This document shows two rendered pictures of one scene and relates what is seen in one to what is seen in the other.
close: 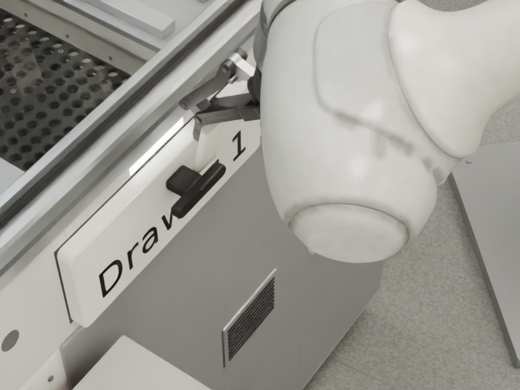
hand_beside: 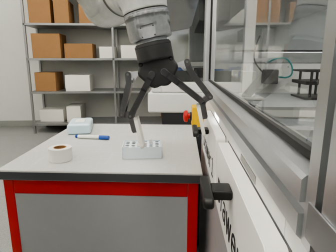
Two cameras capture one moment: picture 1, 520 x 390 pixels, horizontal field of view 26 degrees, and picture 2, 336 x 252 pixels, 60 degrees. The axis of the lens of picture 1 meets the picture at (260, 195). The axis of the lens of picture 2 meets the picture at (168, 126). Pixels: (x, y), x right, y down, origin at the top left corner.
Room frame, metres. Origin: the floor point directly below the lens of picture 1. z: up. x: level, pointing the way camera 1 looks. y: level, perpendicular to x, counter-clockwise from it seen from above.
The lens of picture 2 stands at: (1.20, -0.34, 1.06)
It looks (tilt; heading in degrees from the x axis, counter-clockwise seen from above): 13 degrees down; 148
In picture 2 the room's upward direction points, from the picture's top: straight up
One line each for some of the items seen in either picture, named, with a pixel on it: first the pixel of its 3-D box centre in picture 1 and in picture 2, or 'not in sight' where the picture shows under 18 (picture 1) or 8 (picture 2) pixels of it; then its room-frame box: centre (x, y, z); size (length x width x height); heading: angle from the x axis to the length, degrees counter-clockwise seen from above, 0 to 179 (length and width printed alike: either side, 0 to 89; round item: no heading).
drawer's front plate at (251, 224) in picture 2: not in sight; (237, 215); (0.97, -0.09, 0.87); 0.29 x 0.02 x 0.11; 145
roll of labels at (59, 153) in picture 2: not in sight; (60, 153); (0.29, -0.16, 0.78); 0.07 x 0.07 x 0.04
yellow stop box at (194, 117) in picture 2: not in sight; (197, 116); (0.43, 0.27, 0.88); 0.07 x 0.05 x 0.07; 145
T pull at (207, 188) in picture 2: not in sight; (216, 191); (0.95, -0.11, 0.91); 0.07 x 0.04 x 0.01; 145
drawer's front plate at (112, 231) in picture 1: (168, 193); (211, 144); (0.71, 0.09, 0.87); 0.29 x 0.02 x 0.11; 145
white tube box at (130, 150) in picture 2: not in sight; (142, 148); (0.39, 0.08, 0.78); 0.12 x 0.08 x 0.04; 61
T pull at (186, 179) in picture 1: (189, 184); (200, 130); (0.70, 0.07, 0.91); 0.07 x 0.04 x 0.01; 145
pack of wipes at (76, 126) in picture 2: not in sight; (80, 125); (-0.05, 0.00, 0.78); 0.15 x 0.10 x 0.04; 158
